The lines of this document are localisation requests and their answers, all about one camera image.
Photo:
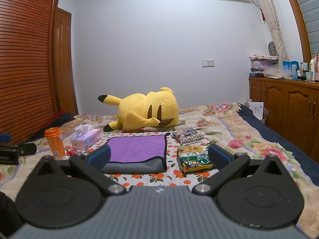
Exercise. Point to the green yellow snack packet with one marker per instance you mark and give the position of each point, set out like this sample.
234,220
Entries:
193,159

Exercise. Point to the floral bed blanket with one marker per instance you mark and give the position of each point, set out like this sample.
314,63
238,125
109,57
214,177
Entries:
231,126

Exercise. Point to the beige tied curtain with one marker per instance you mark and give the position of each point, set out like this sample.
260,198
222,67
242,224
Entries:
272,21

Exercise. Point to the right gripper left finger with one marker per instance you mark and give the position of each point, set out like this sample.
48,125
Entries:
90,167

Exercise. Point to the orange plastic bottle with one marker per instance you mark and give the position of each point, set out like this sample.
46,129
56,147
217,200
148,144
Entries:
55,140

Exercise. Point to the wooden door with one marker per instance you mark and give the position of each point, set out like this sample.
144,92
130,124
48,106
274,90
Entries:
62,63

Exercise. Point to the white wall switch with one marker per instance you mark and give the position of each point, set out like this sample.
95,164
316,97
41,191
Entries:
207,63

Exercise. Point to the wooden louvered wardrobe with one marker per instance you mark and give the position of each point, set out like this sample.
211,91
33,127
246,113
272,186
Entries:
28,96

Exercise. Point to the wooden sideboard cabinet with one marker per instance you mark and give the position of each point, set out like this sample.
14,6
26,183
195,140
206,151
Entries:
293,110

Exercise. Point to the blue white box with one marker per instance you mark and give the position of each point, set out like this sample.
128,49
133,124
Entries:
290,65

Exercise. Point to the grey purple towel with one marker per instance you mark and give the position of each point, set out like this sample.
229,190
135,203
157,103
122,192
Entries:
139,154

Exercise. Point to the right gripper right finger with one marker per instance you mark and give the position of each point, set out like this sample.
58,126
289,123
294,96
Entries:
230,167

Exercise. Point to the white paper bag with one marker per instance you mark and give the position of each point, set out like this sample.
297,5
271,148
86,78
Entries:
256,108

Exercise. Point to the white bottle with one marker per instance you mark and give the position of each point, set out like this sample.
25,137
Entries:
312,70

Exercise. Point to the red candy wrappers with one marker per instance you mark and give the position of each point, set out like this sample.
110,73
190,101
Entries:
69,151

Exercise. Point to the pink tissue box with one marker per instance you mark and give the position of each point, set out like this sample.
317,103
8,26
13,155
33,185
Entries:
85,136

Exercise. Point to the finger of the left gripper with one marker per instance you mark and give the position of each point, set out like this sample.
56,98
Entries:
5,138

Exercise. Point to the small electric fan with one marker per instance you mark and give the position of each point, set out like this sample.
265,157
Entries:
272,50

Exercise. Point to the yellow Pikachu plush toy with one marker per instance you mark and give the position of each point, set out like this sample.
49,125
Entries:
137,111

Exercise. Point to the orange print white cloth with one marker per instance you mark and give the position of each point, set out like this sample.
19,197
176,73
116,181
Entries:
172,177

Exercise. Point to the purple snack packet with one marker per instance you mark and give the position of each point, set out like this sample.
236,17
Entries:
187,136

